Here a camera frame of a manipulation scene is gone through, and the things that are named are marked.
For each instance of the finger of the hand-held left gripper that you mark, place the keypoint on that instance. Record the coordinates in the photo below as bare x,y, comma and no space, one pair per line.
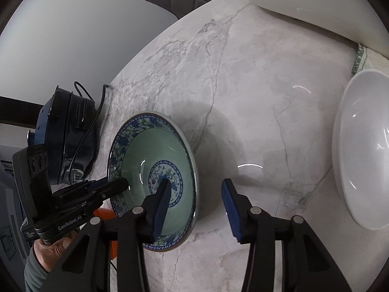
117,186
98,183

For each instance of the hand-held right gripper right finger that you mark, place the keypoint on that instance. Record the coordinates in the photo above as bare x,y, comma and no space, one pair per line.
231,210

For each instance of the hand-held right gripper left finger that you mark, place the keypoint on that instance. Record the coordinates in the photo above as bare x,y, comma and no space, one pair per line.
162,206

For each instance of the orange bowl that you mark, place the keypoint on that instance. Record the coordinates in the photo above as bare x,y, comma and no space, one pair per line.
103,213

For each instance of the blue patterned ceramic bowl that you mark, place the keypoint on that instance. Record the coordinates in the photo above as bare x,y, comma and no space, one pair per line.
142,155

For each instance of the small white bowl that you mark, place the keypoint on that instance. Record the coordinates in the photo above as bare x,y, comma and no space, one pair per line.
361,149

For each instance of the person's left forearm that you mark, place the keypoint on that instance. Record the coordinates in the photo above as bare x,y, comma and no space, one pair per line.
33,275

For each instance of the person's left hand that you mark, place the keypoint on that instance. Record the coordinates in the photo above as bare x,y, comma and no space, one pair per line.
51,252

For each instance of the dark blue electric cooking pot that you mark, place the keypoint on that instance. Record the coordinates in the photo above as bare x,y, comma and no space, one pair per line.
65,127

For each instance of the white dish cloth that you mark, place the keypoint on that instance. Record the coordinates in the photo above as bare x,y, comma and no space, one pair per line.
373,60

